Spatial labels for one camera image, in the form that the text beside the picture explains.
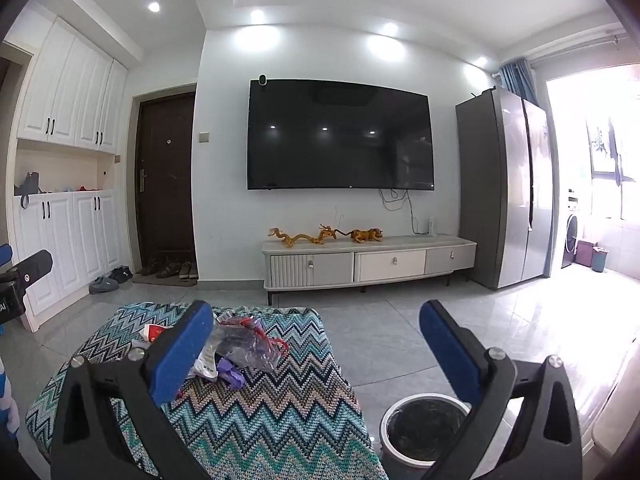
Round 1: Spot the grey slipper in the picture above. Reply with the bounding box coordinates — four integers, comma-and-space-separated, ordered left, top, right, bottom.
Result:
89, 275, 120, 295

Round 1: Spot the brown doormat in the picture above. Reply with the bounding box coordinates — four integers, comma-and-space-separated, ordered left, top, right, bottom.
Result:
132, 272, 199, 287

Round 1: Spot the golden dragon figurine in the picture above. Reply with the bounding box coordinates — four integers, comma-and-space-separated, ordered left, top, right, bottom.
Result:
268, 221, 351, 250

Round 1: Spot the red white packet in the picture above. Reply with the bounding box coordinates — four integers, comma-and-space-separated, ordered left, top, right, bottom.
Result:
140, 322, 174, 349

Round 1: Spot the clear plastic bag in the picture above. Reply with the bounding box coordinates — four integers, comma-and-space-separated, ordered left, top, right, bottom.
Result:
214, 316, 291, 374

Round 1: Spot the plain grey drawer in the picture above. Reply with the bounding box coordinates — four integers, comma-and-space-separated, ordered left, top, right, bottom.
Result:
425, 247, 477, 274

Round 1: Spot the white washing machine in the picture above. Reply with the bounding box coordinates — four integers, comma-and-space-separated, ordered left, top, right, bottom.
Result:
560, 187, 584, 270

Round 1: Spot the white floor cabinet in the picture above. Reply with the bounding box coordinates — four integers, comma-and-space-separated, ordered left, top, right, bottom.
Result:
12, 189, 126, 334

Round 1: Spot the thin wall cable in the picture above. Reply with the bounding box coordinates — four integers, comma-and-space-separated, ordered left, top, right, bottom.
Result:
378, 188, 419, 235

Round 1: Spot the dark brown door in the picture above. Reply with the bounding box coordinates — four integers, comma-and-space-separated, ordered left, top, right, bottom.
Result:
135, 92, 197, 274

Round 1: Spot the white wall cabinet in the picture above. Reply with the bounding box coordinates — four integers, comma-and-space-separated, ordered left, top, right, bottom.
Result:
17, 16, 129, 154

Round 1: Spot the ribbed grey drawer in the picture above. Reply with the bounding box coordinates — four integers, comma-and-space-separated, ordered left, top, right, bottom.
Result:
270, 252, 355, 287

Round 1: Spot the white drawer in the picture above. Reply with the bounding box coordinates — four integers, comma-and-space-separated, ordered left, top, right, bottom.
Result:
354, 251, 427, 283

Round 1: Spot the white printed packet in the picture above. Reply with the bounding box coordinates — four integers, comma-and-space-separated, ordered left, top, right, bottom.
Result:
187, 340, 222, 382

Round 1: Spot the purple wrapper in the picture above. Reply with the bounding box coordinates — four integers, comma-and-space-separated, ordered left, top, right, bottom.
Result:
215, 355, 244, 389

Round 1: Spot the zigzag knit blanket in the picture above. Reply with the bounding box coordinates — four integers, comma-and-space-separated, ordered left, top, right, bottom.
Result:
25, 302, 389, 480

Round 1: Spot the silver double-door fridge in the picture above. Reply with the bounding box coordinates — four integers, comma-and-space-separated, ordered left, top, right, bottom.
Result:
455, 86, 551, 291

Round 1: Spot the white television cabinet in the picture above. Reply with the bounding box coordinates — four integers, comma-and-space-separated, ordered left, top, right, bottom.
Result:
260, 234, 478, 306

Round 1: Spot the white round trash bin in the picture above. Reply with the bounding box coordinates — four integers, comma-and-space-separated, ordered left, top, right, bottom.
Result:
378, 394, 473, 467

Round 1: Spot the black wall television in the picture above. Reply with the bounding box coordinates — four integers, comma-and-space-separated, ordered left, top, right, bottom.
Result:
246, 78, 435, 192

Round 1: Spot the blue curtain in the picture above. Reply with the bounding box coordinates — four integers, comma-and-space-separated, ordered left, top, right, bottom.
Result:
497, 58, 539, 107

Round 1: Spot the blue white cloth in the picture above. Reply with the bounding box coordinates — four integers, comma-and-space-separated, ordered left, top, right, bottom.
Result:
0, 357, 17, 438

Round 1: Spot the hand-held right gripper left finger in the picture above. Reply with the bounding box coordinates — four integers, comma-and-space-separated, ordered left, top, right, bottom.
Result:
50, 300, 216, 480

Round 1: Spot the dark hanging garment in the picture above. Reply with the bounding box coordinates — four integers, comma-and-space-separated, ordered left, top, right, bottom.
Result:
602, 118, 624, 181

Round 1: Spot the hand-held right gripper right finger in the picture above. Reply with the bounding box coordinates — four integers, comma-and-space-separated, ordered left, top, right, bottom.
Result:
419, 300, 583, 480

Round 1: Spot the grey bag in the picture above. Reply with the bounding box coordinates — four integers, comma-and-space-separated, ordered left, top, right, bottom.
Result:
14, 171, 41, 209

